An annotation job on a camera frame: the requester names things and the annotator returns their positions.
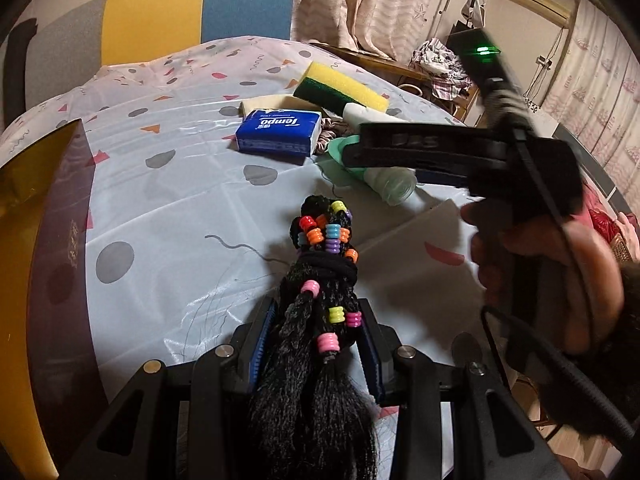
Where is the blue tissue pack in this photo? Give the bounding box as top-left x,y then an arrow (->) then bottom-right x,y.
235,109 -> 322,157

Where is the person's right hand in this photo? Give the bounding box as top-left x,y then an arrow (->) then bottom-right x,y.
460,199 -> 627,357

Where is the dark red gold-lined box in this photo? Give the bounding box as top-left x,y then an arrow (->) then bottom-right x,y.
0,119 -> 108,466

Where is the pink patterned window curtain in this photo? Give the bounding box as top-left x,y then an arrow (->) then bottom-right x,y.
540,0 -> 640,201

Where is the white air conditioner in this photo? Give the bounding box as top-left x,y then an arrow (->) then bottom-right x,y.
504,0 -> 576,23

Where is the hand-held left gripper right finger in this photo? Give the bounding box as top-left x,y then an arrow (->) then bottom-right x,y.
356,299 -> 568,480

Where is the wooden desk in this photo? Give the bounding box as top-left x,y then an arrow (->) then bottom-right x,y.
310,42 -> 481,126

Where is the cream folded cloth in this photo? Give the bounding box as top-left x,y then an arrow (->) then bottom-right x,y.
239,94 -> 321,116

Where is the green plastic dish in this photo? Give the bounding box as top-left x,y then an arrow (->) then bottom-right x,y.
318,135 -> 371,186

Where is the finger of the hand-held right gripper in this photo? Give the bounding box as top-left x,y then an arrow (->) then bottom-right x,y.
344,122 -> 511,171
412,167 -> 473,192

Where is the person's right forearm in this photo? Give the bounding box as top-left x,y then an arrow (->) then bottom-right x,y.
545,260 -> 640,443

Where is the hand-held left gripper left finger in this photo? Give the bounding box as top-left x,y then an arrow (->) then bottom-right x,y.
65,297 -> 279,480

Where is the yellow and green sponge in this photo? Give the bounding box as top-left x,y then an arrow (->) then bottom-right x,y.
292,61 -> 390,113

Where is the pile of patterned clothes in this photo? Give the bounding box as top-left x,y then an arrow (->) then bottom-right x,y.
412,37 -> 481,101

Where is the black braided beaded hairpiece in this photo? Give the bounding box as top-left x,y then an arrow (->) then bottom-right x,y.
248,194 -> 378,480

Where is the red patterned cloth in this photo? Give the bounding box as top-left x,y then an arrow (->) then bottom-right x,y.
582,185 -> 640,263

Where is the beige patterned curtain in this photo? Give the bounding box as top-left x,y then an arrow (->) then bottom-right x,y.
150,0 -> 451,61

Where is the grey yellow blue chair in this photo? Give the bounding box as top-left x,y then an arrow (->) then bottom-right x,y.
0,0 -> 295,131

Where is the pink satin scrunchie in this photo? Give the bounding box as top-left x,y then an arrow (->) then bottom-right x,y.
315,117 -> 347,156

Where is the patterned light blue tablecloth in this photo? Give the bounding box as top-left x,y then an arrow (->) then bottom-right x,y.
0,36 -> 506,411

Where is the white squeeze tube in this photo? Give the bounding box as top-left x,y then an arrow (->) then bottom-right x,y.
342,102 -> 418,207

